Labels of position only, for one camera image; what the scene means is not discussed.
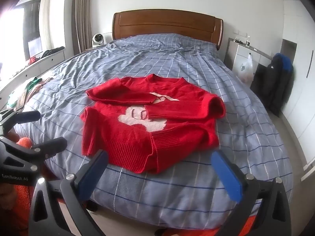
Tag person's orange fleece clothing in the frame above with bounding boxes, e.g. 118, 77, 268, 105
0, 131, 258, 236

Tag green cloth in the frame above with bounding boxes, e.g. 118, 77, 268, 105
25, 77, 43, 90

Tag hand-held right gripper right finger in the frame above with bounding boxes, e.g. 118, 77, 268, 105
211, 150, 295, 236

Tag dark clothes pile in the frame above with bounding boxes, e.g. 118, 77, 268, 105
40, 46, 65, 58

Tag bed with grey plaid cover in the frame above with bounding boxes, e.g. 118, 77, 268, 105
13, 33, 295, 230

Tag window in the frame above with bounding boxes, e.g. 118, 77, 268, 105
23, 0, 43, 57

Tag white nightstand cabinet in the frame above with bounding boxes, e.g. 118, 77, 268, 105
225, 38, 274, 84

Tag brown curtain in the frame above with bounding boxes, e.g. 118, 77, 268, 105
73, 0, 93, 55

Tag small white fan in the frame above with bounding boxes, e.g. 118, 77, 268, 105
91, 33, 104, 48

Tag red knit sweater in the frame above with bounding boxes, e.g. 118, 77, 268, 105
80, 74, 227, 175

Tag white wardrobe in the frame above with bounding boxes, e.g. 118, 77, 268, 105
280, 0, 315, 169

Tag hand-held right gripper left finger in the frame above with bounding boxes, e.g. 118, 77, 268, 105
29, 149, 109, 236

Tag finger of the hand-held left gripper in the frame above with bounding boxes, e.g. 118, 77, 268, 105
0, 137, 68, 172
0, 110, 41, 136

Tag white window bench cabinet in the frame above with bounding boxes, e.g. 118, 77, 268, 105
0, 46, 67, 105

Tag black and blue jacket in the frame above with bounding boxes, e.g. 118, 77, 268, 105
250, 53, 295, 117

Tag brown wooden headboard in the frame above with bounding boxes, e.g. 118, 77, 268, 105
112, 9, 224, 51

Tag dark framed tablet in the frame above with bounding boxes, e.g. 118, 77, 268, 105
15, 88, 28, 111

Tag green and beige clothes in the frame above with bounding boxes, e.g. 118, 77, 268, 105
27, 77, 54, 102

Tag white plastic bag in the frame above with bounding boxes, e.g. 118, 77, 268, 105
238, 53, 254, 83

